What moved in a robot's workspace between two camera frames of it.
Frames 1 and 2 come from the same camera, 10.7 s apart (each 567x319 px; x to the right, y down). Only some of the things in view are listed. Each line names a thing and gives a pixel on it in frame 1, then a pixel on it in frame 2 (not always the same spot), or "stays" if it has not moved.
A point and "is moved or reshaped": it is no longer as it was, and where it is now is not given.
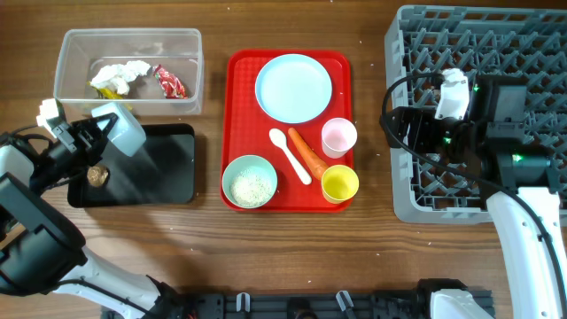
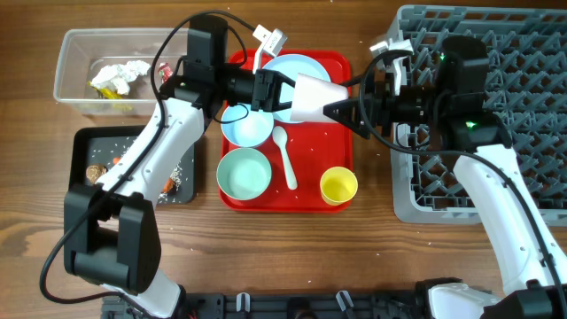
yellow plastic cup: x=339 y=183 stays
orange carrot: x=313 y=160 to x=168 y=186
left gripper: x=75 y=130 to x=271 y=102
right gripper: x=422 y=119 to x=382 y=105
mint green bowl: x=249 y=182 is moved or reshaped
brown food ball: x=97 y=175 stays
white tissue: x=119 y=76 stays
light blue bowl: x=127 y=135 to x=250 y=132
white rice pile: x=251 y=188 to x=120 y=147
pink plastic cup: x=338 y=136 to x=311 y=95
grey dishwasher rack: x=421 y=42 stays
